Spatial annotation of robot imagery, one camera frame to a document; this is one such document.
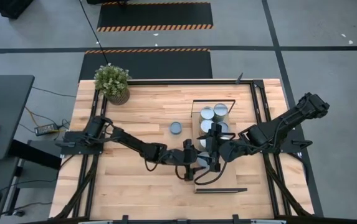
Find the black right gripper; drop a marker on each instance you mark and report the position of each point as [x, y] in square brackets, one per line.
[215, 140]

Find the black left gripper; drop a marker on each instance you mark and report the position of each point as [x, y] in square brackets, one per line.
[187, 157]

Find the peaches can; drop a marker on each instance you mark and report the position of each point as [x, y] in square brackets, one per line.
[203, 160]

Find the cream orange red can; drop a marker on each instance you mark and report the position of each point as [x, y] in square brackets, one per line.
[202, 143]

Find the silver lidded tin can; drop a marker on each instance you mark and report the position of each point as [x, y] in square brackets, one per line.
[225, 127]

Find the blue cherries can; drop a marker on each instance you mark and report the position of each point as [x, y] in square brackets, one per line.
[205, 126]

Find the green oranges can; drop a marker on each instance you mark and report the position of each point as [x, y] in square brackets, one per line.
[207, 113]

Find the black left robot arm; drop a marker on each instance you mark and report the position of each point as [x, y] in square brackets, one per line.
[128, 143]

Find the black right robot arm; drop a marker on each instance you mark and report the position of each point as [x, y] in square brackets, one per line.
[268, 130]

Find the small teal tuna can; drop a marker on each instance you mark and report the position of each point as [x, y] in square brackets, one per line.
[175, 128]

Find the black hazard striped floor mat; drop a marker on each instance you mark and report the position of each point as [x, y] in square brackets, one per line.
[147, 65]
[154, 14]

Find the potted green plant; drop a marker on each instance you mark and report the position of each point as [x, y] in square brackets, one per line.
[112, 81]

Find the black power adapter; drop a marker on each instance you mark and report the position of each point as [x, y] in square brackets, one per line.
[45, 129]

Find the black stand base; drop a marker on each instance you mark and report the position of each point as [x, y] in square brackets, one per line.
[35, 154]

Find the grey desk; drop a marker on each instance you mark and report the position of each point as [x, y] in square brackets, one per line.
[3, 109]

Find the black aluminium table frame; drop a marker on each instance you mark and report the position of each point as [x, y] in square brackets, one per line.
[181, 82]

